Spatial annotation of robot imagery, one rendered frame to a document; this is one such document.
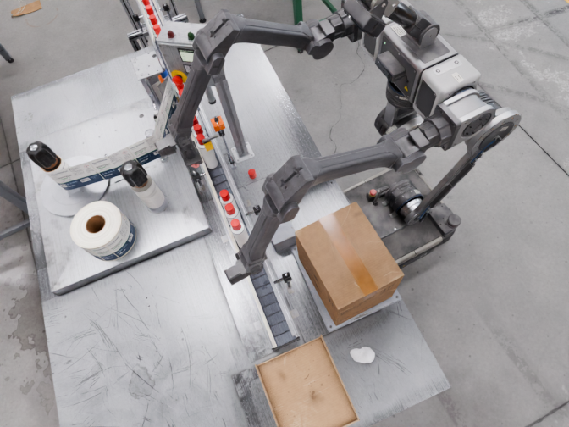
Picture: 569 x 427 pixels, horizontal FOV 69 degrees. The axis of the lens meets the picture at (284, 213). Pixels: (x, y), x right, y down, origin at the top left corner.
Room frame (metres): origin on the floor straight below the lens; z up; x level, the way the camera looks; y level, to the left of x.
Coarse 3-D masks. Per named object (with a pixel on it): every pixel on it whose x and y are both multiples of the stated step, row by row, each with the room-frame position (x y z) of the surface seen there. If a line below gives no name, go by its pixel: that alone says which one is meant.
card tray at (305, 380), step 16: (320, 336) 0.25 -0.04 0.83; (288, 352) 0.22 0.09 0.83; (304, 352) 0.21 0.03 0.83; (320, 352) 0.19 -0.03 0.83; (256, 368) 0.18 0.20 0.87; (272, 368) 0.18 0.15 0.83; (288, 368) 0.17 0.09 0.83; (304, 368) 0.15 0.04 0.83; (320, 368) 0.14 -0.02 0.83; (336, 368) 0.13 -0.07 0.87; (272, 384) 0.12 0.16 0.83; (288, 384) 0.11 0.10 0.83; (304, 384) 0.10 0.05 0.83; (320, 384) 0.09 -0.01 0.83; (336, 384) 0.08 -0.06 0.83; (272, 400) 0.07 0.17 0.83; (288, 400) 0.06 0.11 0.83; (304, 400) 0.05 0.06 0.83; (320, 400) 0.04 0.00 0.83; (336, 400) 0.03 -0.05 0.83; (288, 416) 0.01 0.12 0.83; (304, 416) 0.00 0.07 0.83; (320, 416) -0.01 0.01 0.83; (336, 416) -0.02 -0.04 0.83; (352, 416) -0.03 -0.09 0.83
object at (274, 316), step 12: (168, 72) 1.66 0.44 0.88; (216, 156) 1.10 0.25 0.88; (216, 168) 1.03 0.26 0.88; (216, 180) 0.97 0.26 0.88; (216, 192) 0.91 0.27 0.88; (240, 216) 0.78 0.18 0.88; (252, 276) 0.51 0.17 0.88; (264, 276) 0.50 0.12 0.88; (264, 288) 0.46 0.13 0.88; (264, 300) 0.41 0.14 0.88; (276, 300) 0.40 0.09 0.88; (264, 312) 0.37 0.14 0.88; (276, 312) 0.36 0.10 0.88; (276, 324) 0.31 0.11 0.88; (276, 336) 0.27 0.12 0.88; (288, 336) 0.26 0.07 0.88
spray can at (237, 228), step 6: (234, 222) 0.65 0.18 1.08; (240, 222) 0.67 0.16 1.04; (234, 228) 0.64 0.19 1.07; (240, 228) 0.64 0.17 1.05; (234, 234) 0.63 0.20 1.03; (240, 234) 0.63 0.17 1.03; (246, 234) 0.65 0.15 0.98; (240, 240) 0.63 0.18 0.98; (246, 240) 0.63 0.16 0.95; (240, 246) 0.63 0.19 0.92
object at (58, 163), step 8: (32, 144) 1.10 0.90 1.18; (40, 144) 1.10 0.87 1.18; (32, 152) 1.06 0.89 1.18; (40, 152) 1.06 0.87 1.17; (48, 152) 1.08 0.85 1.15; (32, 160) 1.05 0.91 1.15; (40, 160) 1.05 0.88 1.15; (48, 160) 1.06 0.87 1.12; (56, 160) 1.08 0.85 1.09; (48, 168) 1.06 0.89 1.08; (56, 168) 1.06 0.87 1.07; (64, 168) 1.07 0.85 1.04; (56, 176) 1.04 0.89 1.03; (64, 184) 1.04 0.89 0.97; (72, 192) 1.04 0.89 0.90
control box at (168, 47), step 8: (168, 24) 1.23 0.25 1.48; (176, 24) 1.22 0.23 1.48; (184, 24) 1.22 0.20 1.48; (192, 24) 1.21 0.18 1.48; (200, 24) 1.20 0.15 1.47; (160, 32) 1.20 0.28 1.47; (176, 32) 1.18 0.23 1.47; (184, 32) 1.18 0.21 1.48; (160, 40) 1.16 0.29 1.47; (168, 40) 1.15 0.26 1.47; (176, 40) 1.15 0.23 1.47; (184, 40) 1.14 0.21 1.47; (160, 48) 1.16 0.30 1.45; (168, 48) 1.14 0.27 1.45; (176, 48) 1.13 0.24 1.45; (192, 48) 1.11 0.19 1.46; (168, 56) 1.15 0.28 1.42; (176, 56) 1.14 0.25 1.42; (168, 64) 1.15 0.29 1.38; (176, 64) 1.14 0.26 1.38; (176, 72) 1.15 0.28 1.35; (184, 72) 1.14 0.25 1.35; (184, 80) 1.14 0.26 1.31
